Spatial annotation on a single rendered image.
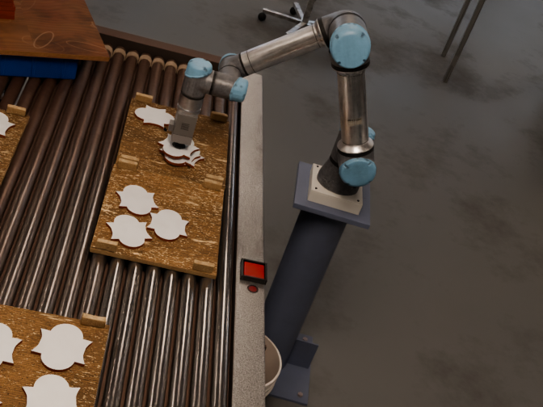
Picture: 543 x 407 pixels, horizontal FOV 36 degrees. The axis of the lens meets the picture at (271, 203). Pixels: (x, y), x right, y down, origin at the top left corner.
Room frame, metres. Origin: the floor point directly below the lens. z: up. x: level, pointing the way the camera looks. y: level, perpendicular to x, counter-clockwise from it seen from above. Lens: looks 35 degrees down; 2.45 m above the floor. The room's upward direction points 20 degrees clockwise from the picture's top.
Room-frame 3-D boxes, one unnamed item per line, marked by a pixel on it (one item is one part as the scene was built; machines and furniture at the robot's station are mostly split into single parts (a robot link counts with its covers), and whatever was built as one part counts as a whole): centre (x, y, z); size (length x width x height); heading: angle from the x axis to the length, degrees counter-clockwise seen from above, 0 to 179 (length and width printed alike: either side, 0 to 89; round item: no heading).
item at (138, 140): (2.34, 0.37, 0.93); 0.41 x 0.35 x 0.02; 12
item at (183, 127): (2.26, 0.35, 1.07); 0.10 x 0.09 x 0.16; 104
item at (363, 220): (2.48, -0.19, 0.44); 0.38 x 0.38 x 0.87; 6
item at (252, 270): (1.86, -0.02, 0.92); 0.06 x 0.06 x 0.01; 12
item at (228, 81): (2.30, 0.25, 1.22); 0.11 x 0.11 x 0.08; 10
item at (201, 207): (1.94, 0.29, 0.93); 0.41 x 0.35 x 0.02; 11
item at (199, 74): (2.26, 0.34, 1.23); 0.09 x 0.08 x 0.11; 100
